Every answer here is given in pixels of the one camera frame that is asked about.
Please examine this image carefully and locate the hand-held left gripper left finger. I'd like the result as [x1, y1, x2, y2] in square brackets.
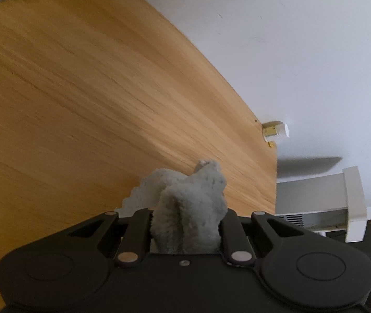
[64, 208, 154, 267]

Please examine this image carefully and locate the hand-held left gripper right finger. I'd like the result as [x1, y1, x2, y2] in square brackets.
[220, 211, 305, 268]

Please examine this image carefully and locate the white fluffy cleaning cloth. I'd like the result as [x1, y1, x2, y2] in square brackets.
[122, 159, 229, 255]

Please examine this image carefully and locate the white box unit with vent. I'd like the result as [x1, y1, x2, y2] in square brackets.
[276, 166, 368, 243]

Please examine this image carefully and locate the white and brass table fitting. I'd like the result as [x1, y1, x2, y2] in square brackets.
[261, 121, 290, 148]

